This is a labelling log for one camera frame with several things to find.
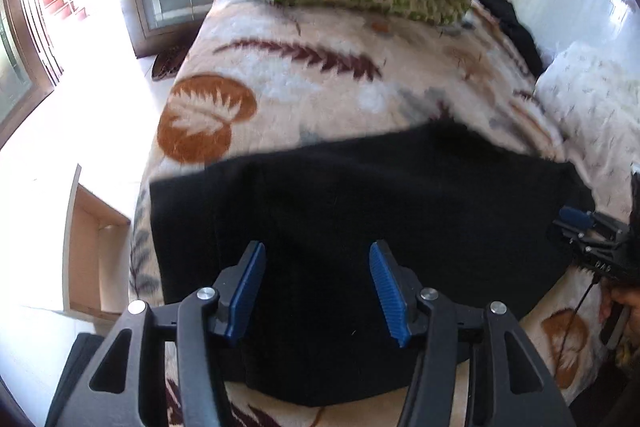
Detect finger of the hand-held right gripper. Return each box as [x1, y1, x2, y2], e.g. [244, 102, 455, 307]
[550, 221, 626, 272]
[559, 205, 627, 239]

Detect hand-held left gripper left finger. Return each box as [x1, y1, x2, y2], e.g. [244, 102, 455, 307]
[45, 241, 267, 427]

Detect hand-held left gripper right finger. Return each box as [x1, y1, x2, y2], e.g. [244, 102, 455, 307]
[369, 240, 578, 427]

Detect black pants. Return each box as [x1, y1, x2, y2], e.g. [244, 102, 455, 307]
[149, 121, 597, 408]

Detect person's right hand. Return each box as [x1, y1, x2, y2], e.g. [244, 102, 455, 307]
[599, 283, 640, 370]

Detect black cloth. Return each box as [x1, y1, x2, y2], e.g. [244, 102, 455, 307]
[474, 0, 547, 78]

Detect leaf print blanket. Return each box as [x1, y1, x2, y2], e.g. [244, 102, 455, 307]
[127, 0, 632, 427]

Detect brown door mat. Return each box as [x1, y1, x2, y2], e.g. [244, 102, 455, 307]
[151, 48, 190, 84]

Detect wooden framed glass door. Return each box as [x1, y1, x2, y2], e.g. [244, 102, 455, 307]
[0, 0, 68, 150]

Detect black cable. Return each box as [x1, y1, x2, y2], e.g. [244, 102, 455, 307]
[559, 274, 600, 360]

